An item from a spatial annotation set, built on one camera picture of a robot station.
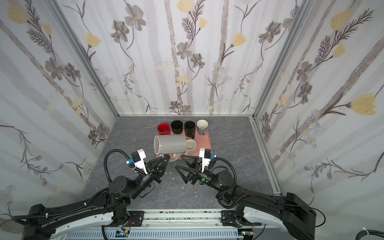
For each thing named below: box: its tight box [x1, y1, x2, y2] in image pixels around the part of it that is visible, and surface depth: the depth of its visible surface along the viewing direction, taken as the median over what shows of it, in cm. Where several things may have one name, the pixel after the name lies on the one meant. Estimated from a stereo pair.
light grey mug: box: [196, 119, 209, 136], surface depth 106 cm
